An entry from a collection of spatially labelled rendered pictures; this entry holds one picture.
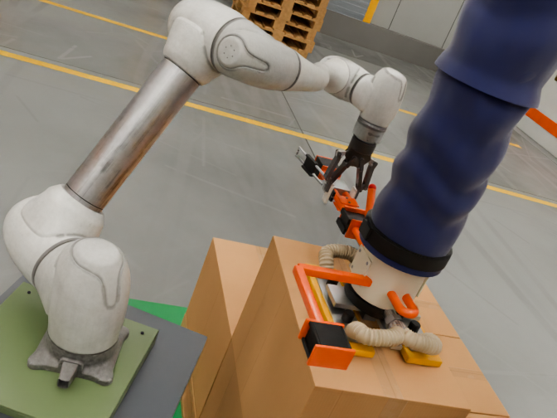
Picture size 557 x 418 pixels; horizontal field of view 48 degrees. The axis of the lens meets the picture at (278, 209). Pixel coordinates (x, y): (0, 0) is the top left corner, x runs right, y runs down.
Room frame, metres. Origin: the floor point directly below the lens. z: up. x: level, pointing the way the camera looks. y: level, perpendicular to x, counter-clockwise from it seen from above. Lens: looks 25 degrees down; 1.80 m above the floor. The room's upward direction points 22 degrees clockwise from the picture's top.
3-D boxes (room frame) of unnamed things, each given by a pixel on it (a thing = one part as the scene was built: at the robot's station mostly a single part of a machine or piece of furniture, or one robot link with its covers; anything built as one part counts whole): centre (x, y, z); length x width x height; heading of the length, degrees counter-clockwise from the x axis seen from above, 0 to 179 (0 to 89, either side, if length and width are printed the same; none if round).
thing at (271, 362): (1.41, -0.30, 0.74); 0.60 x 0.40 x 0.40; 19
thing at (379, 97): (1.80, -0.15, 1.41); 0.13 x 0.11 x 0.16; 54
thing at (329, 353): (1.03, -0.19, 1.08); 0.09 x 0.08 x 0.05; 112
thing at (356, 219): (1.64, -0.22, 1.08); 0.10 x 0.08 x 0.06; 112
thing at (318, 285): (1.37, -0.23, 0.97); 0.34 x 0.10 x 0.05; 22
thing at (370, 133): (1.79, -0.16, 1.30); 0.09 x 0.09 x 0.06
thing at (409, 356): (1.44, -0.41, 0.97); 0.34 x 0.10 x 0.05; 22
